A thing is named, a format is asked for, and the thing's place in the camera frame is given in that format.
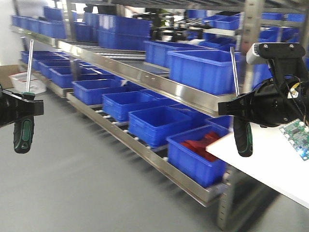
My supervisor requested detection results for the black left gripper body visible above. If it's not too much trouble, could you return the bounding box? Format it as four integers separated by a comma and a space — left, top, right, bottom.
0, 86, 18, 128

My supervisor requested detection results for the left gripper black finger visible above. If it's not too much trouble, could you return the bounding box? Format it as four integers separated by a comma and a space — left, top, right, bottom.
13, 92, 44, 119

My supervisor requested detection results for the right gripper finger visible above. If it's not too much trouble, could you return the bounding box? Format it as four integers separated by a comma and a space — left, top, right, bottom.
218, 90, 260, 124

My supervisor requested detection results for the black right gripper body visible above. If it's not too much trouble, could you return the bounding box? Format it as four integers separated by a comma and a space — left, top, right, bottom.
251, 77, 309, 127

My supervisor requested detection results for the green-handled screwdriver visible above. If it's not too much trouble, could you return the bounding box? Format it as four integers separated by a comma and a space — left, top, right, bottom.
230, 47, 253, 157
13, 39, 34, 154

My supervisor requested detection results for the brown cardboard box on floor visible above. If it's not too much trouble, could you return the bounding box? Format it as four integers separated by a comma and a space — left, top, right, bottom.
0, 64, 20, 88

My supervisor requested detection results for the green circuit board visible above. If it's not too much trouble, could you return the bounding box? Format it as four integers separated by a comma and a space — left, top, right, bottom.
279, 119, 309, 161

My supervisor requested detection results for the white work table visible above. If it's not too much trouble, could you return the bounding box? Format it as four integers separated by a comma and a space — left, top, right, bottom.
206, 124, 309, 208

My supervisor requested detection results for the blue bin with red parts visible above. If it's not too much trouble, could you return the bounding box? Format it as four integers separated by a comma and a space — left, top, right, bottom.
167, 124, 228, 188

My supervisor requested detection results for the metal shelf rack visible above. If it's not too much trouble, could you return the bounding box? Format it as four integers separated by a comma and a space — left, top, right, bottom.
9, 0, 309, 230

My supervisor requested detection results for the white wire basket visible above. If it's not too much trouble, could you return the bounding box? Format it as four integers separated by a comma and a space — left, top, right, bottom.
9, 72, 46, 95

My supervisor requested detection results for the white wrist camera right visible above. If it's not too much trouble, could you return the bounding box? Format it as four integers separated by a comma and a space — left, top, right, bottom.
246, 43, 308, 77

